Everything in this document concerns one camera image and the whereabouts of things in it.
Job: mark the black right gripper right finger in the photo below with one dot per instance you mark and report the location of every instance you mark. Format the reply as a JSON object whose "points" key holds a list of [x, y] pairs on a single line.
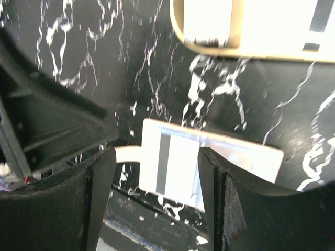
{"points": [[246, 212]]}

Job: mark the cream leather card holder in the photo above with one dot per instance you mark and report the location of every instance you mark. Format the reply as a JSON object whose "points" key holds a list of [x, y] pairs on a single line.
{"points": [[260, 160]]}

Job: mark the stack of cards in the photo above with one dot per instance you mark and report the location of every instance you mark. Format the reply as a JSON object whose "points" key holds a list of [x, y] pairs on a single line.
{"points": [[207, 22]]}

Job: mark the credit card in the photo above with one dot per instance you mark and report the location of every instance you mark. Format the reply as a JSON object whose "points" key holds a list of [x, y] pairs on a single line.
{"points": [[177, 167]]}

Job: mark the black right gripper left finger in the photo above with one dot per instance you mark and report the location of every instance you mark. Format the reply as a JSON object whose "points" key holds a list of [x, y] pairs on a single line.
{"points": [[61, 212]]}

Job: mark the beige oval tray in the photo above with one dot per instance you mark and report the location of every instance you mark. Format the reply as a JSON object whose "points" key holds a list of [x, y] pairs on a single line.
{"points": [[232, 48]]}

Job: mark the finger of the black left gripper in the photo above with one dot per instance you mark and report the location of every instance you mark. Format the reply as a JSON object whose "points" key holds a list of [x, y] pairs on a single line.
{"points": [[42, 122]]}

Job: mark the card with black stripe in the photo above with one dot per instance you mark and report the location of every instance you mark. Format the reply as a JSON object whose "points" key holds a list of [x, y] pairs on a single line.
{"points": [[288, 29]]}

